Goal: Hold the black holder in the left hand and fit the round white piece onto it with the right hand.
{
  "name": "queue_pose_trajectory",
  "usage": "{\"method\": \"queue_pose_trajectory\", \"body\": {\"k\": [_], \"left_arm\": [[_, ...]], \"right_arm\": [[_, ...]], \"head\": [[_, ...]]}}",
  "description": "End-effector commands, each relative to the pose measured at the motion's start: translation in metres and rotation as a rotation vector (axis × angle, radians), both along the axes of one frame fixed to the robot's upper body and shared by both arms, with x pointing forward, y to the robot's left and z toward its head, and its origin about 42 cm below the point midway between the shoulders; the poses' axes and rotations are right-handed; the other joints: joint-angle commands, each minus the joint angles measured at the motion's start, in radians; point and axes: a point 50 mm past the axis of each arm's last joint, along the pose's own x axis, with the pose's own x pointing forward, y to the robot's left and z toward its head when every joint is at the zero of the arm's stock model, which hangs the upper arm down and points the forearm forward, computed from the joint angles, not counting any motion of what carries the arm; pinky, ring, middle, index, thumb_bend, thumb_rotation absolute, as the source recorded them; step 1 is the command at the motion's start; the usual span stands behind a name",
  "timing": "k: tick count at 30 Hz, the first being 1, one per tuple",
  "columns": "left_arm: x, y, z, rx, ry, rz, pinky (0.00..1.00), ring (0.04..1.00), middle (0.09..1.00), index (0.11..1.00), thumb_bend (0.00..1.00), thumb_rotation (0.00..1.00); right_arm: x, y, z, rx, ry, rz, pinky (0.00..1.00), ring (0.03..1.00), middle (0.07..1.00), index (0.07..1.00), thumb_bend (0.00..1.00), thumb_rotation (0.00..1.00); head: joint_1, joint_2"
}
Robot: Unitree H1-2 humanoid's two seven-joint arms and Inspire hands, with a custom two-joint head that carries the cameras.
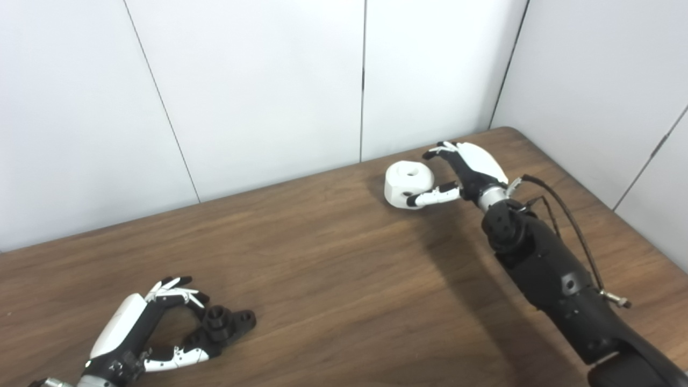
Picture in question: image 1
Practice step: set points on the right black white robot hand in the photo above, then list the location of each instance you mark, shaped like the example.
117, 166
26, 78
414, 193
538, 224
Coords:
478, 166

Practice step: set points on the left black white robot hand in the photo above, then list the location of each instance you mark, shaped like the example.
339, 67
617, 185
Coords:
118, 328

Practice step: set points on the round white plastic piece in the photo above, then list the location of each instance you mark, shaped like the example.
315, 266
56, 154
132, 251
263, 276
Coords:
403, 183

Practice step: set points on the black plastic holder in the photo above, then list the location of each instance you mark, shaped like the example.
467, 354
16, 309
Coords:
226, 325

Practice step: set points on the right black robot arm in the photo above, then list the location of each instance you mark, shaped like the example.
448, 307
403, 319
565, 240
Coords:
559, 279

